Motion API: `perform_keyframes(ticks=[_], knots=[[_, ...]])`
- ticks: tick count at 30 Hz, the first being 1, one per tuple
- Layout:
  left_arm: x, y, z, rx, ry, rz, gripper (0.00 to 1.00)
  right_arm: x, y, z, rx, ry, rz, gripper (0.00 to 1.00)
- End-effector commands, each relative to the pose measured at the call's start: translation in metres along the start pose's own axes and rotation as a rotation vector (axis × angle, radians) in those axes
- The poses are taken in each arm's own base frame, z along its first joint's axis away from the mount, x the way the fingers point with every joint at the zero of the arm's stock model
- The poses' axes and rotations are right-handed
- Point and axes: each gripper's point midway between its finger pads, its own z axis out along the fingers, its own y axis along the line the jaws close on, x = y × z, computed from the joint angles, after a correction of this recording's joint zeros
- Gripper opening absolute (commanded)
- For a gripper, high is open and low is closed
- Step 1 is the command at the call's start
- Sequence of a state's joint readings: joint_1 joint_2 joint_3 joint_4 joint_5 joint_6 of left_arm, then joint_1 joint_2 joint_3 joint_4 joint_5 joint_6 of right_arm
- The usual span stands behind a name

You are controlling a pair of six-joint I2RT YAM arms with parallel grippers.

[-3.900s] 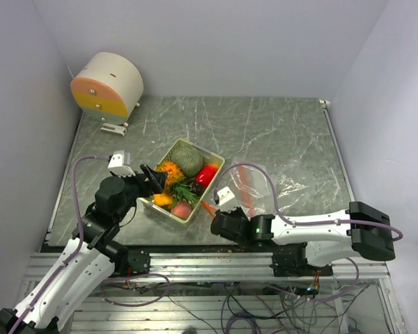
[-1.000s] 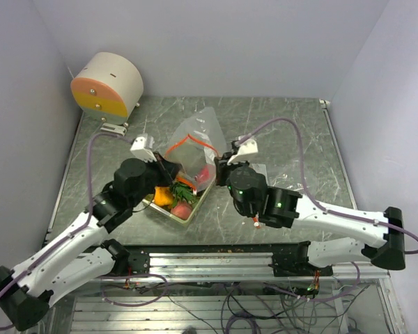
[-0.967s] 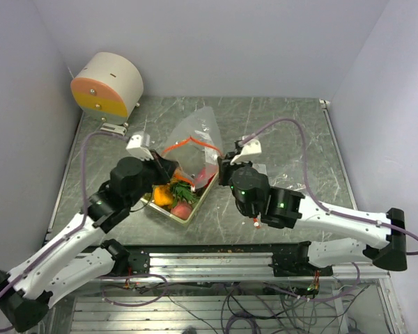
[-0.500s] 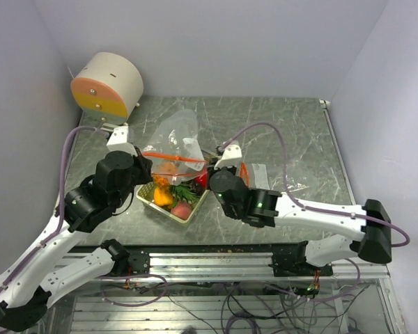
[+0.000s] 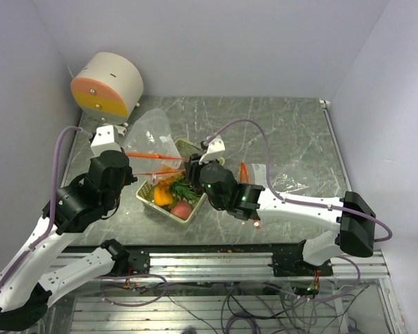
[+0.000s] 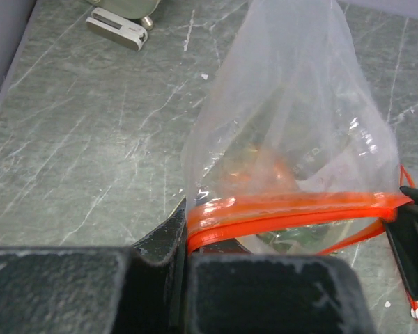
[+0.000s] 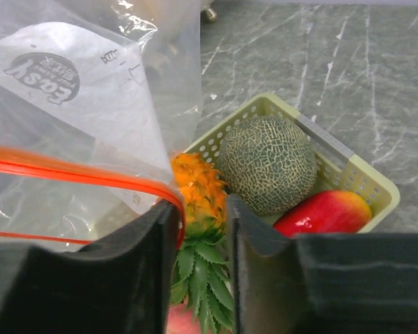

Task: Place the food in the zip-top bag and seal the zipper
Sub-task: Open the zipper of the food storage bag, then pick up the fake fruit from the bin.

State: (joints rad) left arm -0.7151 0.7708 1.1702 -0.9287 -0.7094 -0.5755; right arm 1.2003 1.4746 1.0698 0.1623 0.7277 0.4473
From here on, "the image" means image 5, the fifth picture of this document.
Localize pink toy peach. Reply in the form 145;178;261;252
171;200;193;221

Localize clear zip bag orange zipper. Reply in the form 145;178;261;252
123;109;183;185

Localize orange toy bell pepper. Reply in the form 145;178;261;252
153;185;174;207

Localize orange toy pineapple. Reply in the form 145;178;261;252
153;166;185;188

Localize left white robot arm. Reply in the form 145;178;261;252
0;150;137;332

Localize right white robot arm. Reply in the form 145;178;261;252
185;154;376;277

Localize spare clear zip bag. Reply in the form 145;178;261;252
239;161;321;196

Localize pale green plastic basket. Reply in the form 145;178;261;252
136;139;206;225

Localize beige drum orange yellow face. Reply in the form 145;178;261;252
70;52;144;125

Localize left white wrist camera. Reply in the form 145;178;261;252
91;124;127;157

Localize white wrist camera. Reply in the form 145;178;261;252
91;124;127;157
199;136;226;164

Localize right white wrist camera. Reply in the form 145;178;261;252
199;136;226;164

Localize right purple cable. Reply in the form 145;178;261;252
205;118;394;243

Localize purple cable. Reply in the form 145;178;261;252
0;125;91;307
205;118;394;243

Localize aluminium rail frame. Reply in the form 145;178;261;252
52;243;391;279

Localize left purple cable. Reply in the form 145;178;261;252
0;125;91;307

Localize loose cables under table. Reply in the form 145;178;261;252
97;271;370;334

